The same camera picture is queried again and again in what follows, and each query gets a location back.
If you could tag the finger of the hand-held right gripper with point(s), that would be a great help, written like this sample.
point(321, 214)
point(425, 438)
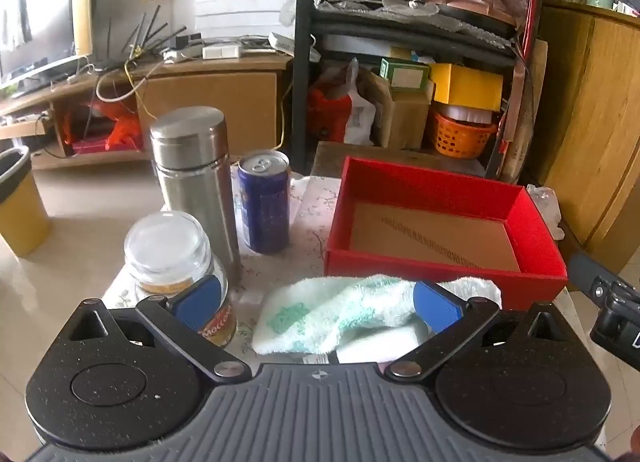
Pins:
point(582, 274)

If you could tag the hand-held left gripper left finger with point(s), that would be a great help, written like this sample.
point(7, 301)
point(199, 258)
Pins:
point(200, 299)

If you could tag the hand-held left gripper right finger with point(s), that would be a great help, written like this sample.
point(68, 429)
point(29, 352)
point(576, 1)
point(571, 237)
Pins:
point(435, 307)

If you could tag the white sponge block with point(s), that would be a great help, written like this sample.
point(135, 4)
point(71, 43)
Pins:
point(380, 344)

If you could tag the white green towel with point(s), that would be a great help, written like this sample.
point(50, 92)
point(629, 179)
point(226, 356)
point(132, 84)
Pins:
point(310, 312)

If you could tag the red cardboard box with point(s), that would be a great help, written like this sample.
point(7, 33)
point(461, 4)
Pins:
point(425, 192)

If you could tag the glass jar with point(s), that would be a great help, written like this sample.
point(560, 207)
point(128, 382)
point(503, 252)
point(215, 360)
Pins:
point(165, 252)

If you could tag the clear plastic bag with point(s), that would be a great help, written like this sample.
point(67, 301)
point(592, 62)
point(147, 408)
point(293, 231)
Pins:
point(547, 207)

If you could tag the blue drink can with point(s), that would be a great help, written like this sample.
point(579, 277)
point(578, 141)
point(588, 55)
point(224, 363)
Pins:
point(265, 207)

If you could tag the steel thermos flask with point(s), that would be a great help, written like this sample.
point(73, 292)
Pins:
point(192, 177)

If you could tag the wooden cabinet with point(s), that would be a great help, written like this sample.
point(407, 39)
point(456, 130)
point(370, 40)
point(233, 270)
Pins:
point(590, 117)

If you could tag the leaning cardboard sheets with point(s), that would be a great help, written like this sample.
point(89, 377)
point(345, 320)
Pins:
point(525, 117)

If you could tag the orange plastic basket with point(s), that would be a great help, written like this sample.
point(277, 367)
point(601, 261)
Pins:
point(460, 137)

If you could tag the brown cardboard box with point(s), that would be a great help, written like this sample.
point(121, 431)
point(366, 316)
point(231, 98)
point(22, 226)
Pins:
point(407, 117)

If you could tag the white ribbed plastic item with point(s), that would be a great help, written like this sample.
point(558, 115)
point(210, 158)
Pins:
point(465, 113)

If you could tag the wooden television stand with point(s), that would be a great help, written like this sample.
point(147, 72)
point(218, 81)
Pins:
point(210, 102)

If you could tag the yellow trash bin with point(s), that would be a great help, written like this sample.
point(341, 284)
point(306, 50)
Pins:
point(20, 217)

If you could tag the yellow box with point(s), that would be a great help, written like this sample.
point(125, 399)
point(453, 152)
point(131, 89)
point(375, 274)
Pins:
point(470, 87)

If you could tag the red white plastic bag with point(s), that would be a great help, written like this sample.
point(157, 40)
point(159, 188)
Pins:
point(330, 112)

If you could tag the green box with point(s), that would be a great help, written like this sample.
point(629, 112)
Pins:
point(405, 76)

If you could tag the white adapter box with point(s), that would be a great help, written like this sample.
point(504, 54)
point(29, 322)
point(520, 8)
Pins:
point(220, 51)

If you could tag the black shelf rack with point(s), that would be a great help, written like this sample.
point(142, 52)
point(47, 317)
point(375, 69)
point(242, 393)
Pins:
point(302, 67)

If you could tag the black antenna router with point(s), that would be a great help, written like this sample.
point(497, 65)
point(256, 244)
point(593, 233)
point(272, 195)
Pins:
point(187, 38)

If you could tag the television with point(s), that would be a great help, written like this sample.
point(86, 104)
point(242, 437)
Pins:
point(35, 17)

